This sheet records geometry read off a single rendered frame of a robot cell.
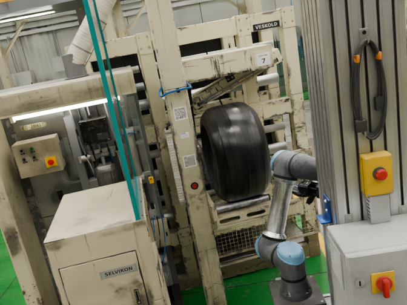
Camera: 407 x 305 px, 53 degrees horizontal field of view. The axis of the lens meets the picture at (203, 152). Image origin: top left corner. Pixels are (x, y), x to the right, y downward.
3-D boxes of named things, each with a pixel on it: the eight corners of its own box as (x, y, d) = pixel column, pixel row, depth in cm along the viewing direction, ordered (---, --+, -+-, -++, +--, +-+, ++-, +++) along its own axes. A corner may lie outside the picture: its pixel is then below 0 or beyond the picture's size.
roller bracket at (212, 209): (214, 222, 243) (211, 207, 241) (201, 198, 281) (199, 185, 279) (219, 221, 244) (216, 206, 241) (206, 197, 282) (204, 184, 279)
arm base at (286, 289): (316, 299, 182) (314, 279, 179) (282, 304, 183) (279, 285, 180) (307, 279, 196) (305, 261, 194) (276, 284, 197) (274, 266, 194)
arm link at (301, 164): (312, 154, 175) (380, 175, 201) (294, 150, 184) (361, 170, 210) (304, 181, 175) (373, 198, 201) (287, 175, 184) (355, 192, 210)
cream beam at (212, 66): (183, 85, 257) (178, 62, 253) (178, 81, 281) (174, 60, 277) (275, 66, 265) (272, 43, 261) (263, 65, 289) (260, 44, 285)
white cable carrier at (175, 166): (180, 206, 250) (165, 131, 237) (179, 203, 255) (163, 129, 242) (187, 204, 251) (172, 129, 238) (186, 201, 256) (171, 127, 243)
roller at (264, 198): (214, 210, 251) (215, 215, 247) (213, 204, 249) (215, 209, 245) (268, 198, 255) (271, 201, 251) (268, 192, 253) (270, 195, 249)
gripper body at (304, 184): (301, 176, 227) (322, 180, 220) (304, 187, 233) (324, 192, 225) (295, 185, 223) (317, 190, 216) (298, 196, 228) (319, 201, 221)
